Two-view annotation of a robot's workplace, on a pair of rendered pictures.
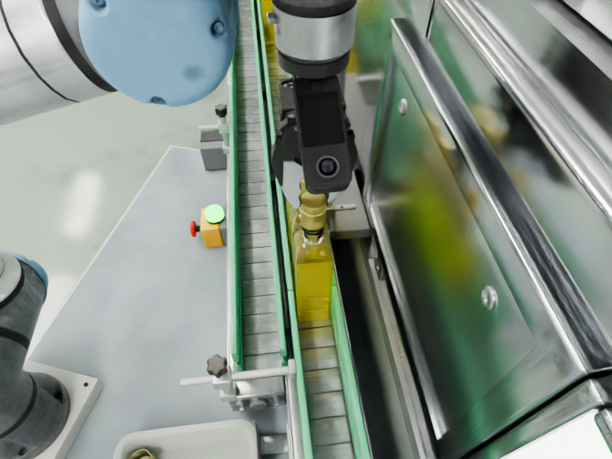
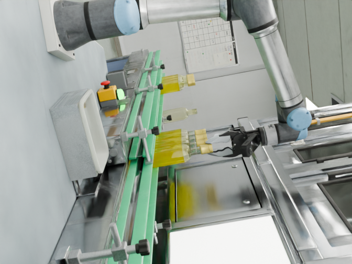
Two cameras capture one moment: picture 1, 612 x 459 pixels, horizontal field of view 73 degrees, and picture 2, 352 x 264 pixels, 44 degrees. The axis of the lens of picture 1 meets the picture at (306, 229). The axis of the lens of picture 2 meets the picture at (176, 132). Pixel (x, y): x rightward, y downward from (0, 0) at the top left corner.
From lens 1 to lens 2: 1.29 m
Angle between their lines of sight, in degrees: 49
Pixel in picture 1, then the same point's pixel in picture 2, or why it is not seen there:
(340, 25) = (275, 142)
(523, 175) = (276, 191)
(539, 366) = (260, 209)
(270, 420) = not seen: hidden behind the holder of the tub
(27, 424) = (86, 40)
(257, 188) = not seen: hidden behind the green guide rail
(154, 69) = (298, 120)
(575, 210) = (286, 197)
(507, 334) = (248, 207)
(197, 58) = (300, 126)
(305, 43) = (271, 135)
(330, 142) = (252, 148)
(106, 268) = not seen: hidden behind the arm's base
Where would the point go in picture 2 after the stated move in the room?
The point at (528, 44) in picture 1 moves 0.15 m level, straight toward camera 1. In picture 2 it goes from (286, 183) to (293, 175)
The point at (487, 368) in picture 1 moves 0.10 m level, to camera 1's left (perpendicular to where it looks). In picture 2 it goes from (231, 211) to (226, 182)
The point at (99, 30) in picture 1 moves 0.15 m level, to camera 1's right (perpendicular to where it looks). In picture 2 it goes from (304, 113) to (309, 158)
